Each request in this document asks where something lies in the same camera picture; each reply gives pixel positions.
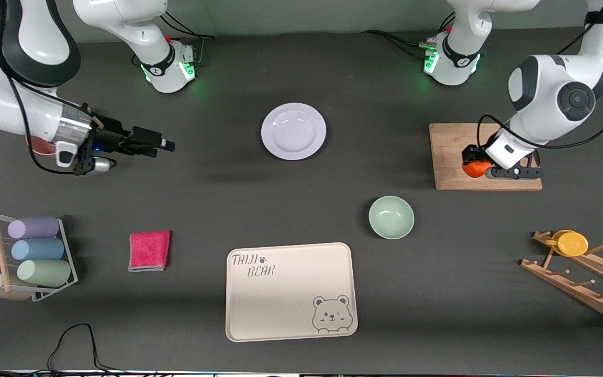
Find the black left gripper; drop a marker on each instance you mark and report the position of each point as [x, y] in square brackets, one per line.
[472, 155]

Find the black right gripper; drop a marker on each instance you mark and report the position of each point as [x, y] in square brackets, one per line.
[111, 137]

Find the orange fruit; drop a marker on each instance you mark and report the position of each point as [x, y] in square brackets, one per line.
[475, 170]

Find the pale lavender round plate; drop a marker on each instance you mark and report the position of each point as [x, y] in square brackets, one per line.
[293, 131]

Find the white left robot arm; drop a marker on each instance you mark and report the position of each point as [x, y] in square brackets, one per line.
[542, 89]

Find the wooden cutting board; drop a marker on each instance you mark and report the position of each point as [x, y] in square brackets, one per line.
[448, 157]

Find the pale green bowl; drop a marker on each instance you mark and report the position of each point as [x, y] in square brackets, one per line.
[391, 217]

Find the pink bowl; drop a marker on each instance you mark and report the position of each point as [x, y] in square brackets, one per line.
[42, 147]

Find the pink folded cloth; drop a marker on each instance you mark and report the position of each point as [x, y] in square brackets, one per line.
[149, 251]

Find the yellow cup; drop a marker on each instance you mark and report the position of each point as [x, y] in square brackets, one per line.
[572, 244]

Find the purple cup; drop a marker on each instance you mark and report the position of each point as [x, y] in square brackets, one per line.
[34, 227]

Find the wooden peg drying rack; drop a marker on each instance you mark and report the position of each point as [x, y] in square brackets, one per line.
[568, 285]

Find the blue cup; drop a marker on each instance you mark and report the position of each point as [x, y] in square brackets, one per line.
[37, 249]

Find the green cup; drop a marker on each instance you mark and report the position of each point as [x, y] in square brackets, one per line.
[45, 273]

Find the cream tray with bear print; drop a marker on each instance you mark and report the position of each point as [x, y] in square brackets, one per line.
[286, 298]

